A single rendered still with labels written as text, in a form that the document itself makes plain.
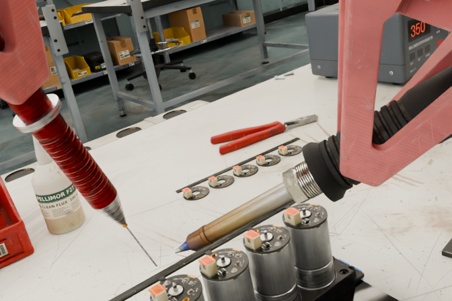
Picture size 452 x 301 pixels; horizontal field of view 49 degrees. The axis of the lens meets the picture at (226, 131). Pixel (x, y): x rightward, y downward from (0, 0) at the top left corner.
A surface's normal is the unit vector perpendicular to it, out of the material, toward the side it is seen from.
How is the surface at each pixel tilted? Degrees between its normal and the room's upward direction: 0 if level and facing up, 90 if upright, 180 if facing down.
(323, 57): 90
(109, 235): 0
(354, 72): 108
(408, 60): 90
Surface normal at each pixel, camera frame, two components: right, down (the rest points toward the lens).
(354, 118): -0.21, 0.52
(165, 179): -0.18, -0.92
